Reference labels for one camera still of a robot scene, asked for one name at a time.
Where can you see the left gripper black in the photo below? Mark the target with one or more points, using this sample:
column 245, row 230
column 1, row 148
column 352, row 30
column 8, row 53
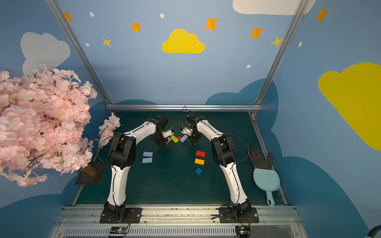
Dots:
column 161, row 138

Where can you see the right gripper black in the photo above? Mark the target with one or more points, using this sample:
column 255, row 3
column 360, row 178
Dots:
column 193, row 138

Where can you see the light blue block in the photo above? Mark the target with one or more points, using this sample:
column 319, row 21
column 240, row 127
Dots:
column 184, row 138
column 147, row 154
column 147, row 160

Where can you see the lime green rectangular block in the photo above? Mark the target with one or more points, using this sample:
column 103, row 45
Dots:
column 174, row 139

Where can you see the red rectangular block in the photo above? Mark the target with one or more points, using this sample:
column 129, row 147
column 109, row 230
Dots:
column 200, row 154

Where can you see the yellow rectangular block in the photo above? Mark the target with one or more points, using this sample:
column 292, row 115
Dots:
column 199, row 161

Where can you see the blue cube block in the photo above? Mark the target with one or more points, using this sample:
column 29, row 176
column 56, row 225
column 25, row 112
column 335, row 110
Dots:
column 198, row 171

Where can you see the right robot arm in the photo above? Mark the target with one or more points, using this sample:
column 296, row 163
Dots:
column 224, row 155

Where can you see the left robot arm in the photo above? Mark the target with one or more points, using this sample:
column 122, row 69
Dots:
column 122, row 155

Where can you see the black rubber glove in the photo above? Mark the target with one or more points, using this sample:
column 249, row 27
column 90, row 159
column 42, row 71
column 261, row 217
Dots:
column 258, row 160

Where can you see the light blue dustpan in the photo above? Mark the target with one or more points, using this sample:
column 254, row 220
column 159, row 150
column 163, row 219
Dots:
column 268, row 181

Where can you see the left controller board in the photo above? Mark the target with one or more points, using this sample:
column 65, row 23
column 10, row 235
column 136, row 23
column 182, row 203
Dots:
column 118, row 231

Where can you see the controller board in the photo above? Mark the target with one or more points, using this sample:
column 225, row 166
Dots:
column 118, row 231
column 242, row 232

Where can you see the right controller board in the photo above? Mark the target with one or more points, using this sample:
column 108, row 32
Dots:
column 242, row 232

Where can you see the pink cherry blossom tree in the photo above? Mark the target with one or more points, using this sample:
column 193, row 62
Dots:
column 43, row 117

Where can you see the aluminium back frame bar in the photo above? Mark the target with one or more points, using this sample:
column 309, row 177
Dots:
column 141, row 107

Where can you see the dark tree base plate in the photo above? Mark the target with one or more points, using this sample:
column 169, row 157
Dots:
column 92, row 174

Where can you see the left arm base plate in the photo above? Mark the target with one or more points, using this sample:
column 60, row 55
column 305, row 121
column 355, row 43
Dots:
column 122, row 216

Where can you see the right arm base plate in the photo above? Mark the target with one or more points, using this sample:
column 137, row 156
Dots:
column 229, row 215

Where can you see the aluminium front rail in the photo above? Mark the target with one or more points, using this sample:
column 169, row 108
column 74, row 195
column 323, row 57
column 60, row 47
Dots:
column 178, row 221

